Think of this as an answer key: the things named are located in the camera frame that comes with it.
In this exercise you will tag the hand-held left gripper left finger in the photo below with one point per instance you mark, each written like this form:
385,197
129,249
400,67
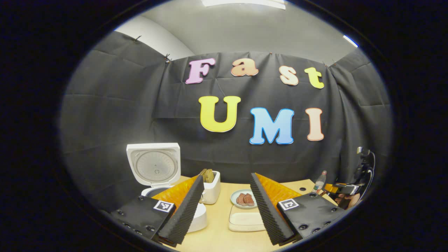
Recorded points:
183,213

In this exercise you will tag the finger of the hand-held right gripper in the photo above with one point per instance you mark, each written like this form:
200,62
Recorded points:
341,188

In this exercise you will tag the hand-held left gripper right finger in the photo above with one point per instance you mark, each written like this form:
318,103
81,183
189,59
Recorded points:
267,213

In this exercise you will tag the white rice cooker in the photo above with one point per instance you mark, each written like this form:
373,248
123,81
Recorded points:
154,164

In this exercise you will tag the clear plastic bottle red label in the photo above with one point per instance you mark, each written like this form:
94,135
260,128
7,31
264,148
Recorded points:
319,183

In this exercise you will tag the red meat slice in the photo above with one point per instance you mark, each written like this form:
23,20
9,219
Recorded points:
240,198
249,199

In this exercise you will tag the white toaster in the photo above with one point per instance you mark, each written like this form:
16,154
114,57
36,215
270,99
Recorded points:
211,194

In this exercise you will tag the clear glass dish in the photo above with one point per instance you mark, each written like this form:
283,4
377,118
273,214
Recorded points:
232,227

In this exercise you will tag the pale green plate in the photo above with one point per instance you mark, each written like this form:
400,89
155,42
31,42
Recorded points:
233,196

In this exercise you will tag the black backdrop cloth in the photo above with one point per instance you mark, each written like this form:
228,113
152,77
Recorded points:
122,115

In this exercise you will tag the large ceiling light panel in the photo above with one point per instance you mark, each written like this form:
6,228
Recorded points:
245,3

